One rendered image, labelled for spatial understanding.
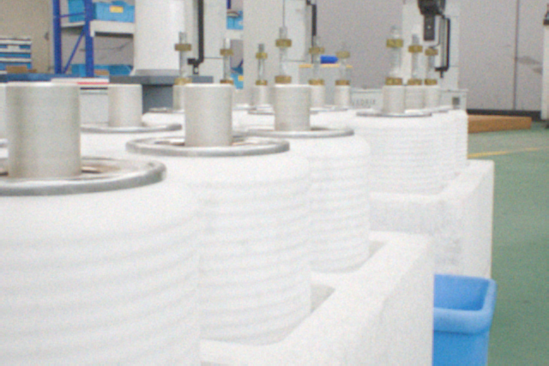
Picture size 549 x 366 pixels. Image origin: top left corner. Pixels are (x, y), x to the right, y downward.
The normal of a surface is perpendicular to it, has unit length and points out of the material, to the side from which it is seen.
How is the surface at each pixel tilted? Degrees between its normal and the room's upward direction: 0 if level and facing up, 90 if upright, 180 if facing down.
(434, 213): 90
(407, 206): 90
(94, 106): 90
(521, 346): 0
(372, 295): 0
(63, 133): 90
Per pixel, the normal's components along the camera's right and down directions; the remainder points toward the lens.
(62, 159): 0.68, 0.07
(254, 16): -0.75, 0.06
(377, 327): 0.93, 0.04
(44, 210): 0.18, -0.67
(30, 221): 0.15, -0.46
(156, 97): -0.09, 0.14
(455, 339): -0.34, 0.12
